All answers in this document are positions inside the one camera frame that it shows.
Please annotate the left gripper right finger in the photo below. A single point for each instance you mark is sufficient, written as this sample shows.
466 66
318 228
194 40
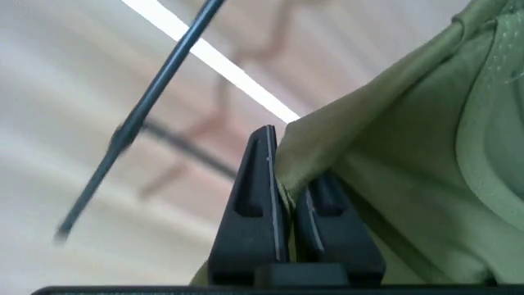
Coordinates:
348 246

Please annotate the black clothes rack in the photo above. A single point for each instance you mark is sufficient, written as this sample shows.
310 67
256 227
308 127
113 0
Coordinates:
160 82

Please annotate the beige curtain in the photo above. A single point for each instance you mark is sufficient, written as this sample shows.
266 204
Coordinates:
61 82

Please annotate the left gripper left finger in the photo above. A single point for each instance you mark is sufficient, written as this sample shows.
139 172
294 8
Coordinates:
245 246

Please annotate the green long-sleeved shirt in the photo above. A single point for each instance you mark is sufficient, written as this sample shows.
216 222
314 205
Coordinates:
409 143

